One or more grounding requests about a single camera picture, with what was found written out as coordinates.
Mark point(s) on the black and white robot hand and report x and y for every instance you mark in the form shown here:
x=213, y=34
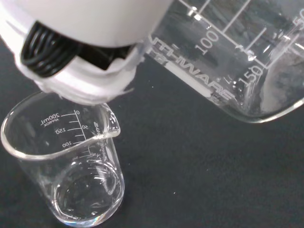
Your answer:
x=90, y=28

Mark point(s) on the black bench cloth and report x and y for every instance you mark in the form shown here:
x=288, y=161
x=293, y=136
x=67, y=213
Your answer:
x=190, y=166

